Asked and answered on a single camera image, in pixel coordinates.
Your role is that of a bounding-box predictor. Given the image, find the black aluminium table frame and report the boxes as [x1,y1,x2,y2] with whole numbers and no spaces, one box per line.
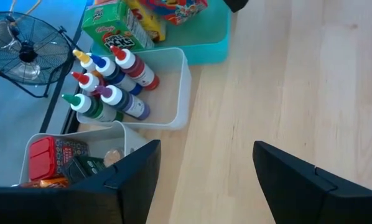
[39,12,90,134]

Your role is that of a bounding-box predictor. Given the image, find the dark green box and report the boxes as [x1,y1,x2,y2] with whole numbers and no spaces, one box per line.
[64,155,108,184]

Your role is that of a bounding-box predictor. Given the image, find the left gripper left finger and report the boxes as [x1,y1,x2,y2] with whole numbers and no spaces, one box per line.
[0,139,162,224]

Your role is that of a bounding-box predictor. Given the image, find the yellow floor cable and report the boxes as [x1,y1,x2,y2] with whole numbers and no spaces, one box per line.
[10,0,42,15]

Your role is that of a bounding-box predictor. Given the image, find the black floor fan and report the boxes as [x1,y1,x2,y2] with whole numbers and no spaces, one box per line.
[0,11,78,99]

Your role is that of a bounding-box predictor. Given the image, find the yellow box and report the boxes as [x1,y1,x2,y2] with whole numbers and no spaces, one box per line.
[125,0,167,43]

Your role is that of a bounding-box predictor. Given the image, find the red cereal box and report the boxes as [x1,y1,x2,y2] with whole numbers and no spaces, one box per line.
[139,0,208,26]

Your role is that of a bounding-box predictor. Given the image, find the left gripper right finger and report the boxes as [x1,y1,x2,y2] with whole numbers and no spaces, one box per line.
[253,140,372,224]

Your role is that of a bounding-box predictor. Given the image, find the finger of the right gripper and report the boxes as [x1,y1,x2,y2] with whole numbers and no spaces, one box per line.
[223,0,249,13]

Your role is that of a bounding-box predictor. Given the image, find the clear plastic bin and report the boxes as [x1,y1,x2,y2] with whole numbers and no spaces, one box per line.
[76,47,192,131]

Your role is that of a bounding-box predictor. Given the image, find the white plastic bin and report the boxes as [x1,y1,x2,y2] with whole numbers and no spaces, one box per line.
[19,120,149,187]

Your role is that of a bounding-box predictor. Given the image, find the blue candy color bottle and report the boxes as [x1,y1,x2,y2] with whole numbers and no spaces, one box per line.
[89,53,143,96]

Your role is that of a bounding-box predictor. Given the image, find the small glass cork jar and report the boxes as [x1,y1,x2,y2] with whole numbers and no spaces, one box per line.
[103,147,126,169]

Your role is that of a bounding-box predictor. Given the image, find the green candy color bottle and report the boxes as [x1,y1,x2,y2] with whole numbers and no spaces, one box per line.
[61,93,124,123]

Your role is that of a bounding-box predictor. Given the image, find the green plastic bin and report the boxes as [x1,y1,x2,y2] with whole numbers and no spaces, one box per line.
[91,0,232,66]

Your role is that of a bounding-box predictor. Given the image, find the green Apple Jacks cereal box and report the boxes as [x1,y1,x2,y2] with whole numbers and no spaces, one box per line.
[81,0,156,54]

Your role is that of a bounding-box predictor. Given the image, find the brown orange snack packet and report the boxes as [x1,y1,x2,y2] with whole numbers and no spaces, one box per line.
[19,175,70,189]

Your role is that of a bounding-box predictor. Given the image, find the violet candy color bottle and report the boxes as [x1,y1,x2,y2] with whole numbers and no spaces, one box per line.
[95,85,151,121]

